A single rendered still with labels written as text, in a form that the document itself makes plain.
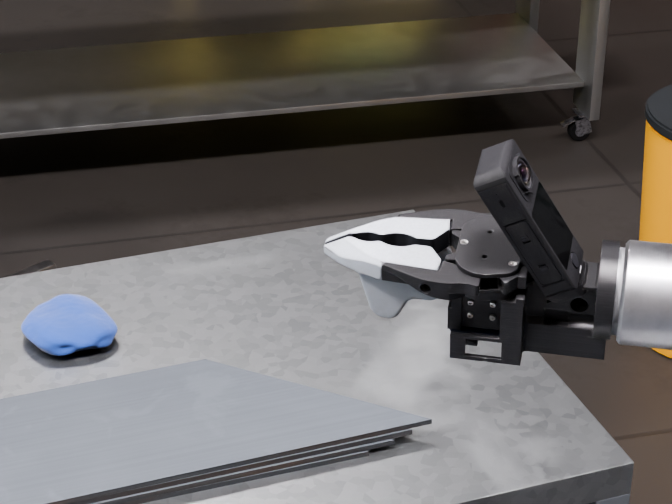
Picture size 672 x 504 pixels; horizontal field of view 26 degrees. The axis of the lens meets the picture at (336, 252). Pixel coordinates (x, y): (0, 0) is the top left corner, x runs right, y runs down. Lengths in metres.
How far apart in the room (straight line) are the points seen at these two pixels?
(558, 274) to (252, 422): 0.58
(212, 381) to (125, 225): 2.66
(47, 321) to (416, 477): 0.49
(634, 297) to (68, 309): 0.87
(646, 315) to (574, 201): 3.36
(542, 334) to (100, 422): 0.62
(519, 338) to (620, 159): 3.63
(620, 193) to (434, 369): 2.84
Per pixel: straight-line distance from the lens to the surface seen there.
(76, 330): 1.70
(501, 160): 0.99
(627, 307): 1.02
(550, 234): 1.02
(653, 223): 3.54
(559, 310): 1.06
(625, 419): 3.44
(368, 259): 1.04
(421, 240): 1.06
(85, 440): 1.52
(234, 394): 1.57
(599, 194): 4.43
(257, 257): 1.88
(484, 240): 1.05
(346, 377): 1.64
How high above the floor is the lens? 1.97
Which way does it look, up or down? 29 degrees down
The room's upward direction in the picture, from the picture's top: straight up
